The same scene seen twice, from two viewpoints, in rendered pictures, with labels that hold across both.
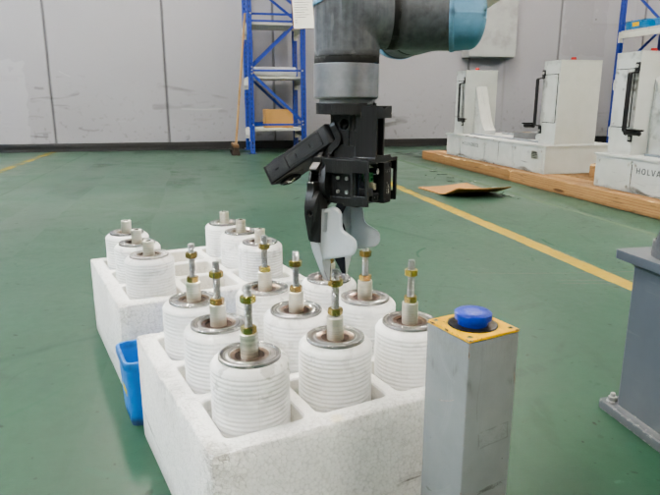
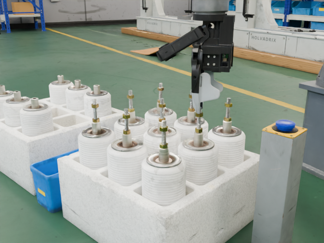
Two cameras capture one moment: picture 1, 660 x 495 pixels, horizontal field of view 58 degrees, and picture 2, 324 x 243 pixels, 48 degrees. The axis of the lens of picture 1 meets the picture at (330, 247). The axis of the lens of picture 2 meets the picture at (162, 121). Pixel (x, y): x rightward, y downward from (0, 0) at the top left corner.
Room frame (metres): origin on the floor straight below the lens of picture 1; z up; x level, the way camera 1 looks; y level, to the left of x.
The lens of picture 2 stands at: (0.00, 0.32, 0.59)
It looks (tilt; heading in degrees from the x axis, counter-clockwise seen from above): 19 degrees down; 342
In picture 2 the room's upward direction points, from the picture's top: straight up
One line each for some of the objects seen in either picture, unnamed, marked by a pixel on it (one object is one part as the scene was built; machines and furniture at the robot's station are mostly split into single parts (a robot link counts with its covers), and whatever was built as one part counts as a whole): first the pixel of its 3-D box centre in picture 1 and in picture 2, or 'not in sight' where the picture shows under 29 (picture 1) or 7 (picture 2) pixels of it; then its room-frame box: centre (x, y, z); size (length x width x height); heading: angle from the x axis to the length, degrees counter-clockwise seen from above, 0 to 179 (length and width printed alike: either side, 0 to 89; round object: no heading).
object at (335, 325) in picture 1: (335, 327); (198, 139); (0.73, -0.01, 0.26); 0.02 x 0.02 x 0.03
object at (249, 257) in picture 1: (260, 282); (98, 117); (1.27, 0.15, 0.16); 0.10 x 0.10 x 0.18
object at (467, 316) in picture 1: (472, 318); (285, 126); (0.61, -0.15, 0.32); 0.04 x 0.04 x 0.02
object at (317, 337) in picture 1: (335, 337); (198, 144); (0.73, -0.01, 0.25); 0.08 x 0.08 x 0.01
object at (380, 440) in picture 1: (298, 410); (162, 187); (0.83, 0.05, 0.09); 0.39 x 0.39 x 0.18; 28
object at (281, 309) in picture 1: (296, 309); (162, 131); (0.83, 0.05, 0.25); 0.08 x 0.08 x 0.01
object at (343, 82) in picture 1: (347, 84); (210, 3); (0.72, -0.02, 0.57); 0.08 x 0.08 x 0.05
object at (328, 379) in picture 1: (335, 401); (196, 179); (0.73, -0.01, 0.16); 0.10 x 0.10 x 0.18
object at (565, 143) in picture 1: (522, 113); (181, 4); (4.77, -1.49, 0.45); 1.61 x 0.57 x 0.74; 12
